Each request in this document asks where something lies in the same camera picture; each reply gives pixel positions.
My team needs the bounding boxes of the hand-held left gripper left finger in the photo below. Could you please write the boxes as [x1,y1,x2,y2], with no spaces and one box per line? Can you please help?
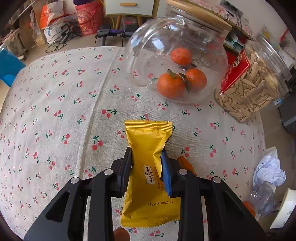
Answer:
[23,146,133,241]

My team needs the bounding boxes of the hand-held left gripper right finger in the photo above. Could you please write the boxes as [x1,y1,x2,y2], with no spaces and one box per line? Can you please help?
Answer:
[161,149,269,241]

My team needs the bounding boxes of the yellow snack packet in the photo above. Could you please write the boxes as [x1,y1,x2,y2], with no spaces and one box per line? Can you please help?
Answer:
[121,120,182,227]

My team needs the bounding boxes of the white green paper cup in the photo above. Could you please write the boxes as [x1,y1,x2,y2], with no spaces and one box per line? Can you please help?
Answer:
[269,188,296,230]

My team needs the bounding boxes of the person's left hand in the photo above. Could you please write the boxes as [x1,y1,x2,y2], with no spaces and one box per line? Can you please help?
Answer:
[113,227,130,241]

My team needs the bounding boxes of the tangerine with leaf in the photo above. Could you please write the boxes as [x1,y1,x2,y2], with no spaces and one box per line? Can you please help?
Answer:
[157,70,186,99]

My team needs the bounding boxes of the clear plastic snack jar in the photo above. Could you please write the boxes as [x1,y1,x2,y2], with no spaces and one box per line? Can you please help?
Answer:
[214,34,293,123]

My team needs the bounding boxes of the glass teapot with bamboo lid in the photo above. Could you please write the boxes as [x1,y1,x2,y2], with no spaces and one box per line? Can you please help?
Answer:
[125,0,233,104]

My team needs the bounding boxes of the black floor device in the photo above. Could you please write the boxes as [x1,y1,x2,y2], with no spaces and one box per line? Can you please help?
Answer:
[120,24,139,39]
[96,25,111,47]

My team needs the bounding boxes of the red bucket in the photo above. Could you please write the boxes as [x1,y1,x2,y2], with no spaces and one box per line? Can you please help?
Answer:
[75,0,104,36]

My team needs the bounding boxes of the white printed bag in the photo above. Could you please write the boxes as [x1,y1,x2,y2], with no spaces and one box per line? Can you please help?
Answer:
[44,22,70,43]

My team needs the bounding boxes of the blue plastic stool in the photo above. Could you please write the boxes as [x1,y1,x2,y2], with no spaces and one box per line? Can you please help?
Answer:
[0,47,27,87]

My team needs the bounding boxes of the long cabinet with white drawers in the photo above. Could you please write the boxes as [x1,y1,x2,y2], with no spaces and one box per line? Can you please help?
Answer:
[103,0,162,29]

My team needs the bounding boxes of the orange white bag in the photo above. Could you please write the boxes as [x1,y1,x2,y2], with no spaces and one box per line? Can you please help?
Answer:
[40,1,70,29]

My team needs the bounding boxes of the wooden desk with shelves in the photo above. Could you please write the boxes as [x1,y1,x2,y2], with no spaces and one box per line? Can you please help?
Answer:
[0,0,47,56]

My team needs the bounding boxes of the tangled black cables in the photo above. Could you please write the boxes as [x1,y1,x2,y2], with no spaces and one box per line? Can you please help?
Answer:
[45,22,82,54]

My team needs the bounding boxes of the grey wall socket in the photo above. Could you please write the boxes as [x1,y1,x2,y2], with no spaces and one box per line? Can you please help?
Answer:
[220,0,243,12]

